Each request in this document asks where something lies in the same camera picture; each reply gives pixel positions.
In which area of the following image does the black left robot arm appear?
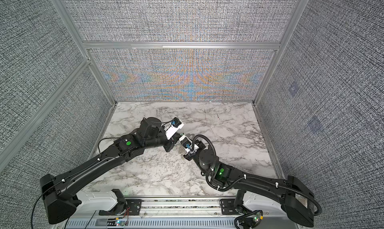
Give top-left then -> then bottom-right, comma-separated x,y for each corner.
40,117 -> 184,225

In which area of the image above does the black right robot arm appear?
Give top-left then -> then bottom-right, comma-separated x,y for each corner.
184,143 -> 322,228

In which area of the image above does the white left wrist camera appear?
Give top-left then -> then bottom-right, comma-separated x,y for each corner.
166,117 -> 184,140

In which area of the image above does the aluminium front rail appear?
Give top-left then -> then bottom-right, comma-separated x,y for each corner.
55,195 -> 307,219

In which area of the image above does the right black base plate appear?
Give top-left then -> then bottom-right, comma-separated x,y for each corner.
220,197 -> 262,216

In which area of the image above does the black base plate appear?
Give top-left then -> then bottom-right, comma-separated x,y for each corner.
99,199 -> 142,216
220,197 -> 262,216

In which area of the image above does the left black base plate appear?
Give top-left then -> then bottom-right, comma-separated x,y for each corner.
99,199 -> 142,216

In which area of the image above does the slotted grey cable duct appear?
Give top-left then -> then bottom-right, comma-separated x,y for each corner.
66,218 -> 235,229

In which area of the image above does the black corrugated right cable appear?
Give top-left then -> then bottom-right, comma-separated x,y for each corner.
191,134 -> 323,217

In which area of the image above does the aluminium enclosure frame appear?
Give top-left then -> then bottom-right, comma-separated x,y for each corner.
0,0 -> 316,197

